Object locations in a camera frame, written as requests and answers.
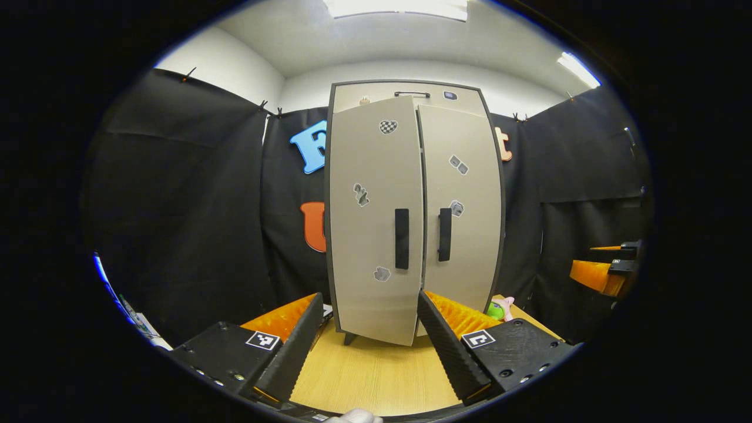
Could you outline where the green plush toy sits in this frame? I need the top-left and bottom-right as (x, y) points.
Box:
(486, 296), (516, 322)

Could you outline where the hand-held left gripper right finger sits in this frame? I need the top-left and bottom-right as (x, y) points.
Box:
(416, 290), (575, 407)

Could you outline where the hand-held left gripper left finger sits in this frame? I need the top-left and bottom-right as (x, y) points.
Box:
(169, 292), (325, 407)

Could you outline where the grey cabinet drawer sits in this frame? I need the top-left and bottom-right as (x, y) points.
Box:
(332, 82), (488, 118)

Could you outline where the ceiling light panel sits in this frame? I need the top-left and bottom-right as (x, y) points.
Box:
(322, 0), (469, 23)
(556, 52), (601, 89)

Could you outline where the grey shoe cabinet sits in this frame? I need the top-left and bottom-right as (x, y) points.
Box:
(324, 79), (507, 347)

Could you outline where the white flat object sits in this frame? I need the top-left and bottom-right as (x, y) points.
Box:
(117, 294), (172, 351)

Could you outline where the black backdrop cloth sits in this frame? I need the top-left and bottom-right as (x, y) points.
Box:
(82, 68), (653, 348)

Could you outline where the grey shoe cabinet door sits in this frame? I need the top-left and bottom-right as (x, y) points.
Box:
(416, 105), (505, 337)
(328, 96), (425, 346)

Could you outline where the black door handle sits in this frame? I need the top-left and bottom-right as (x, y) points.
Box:
(394, 208), (410, 270)
(438, 207), (453, 263)

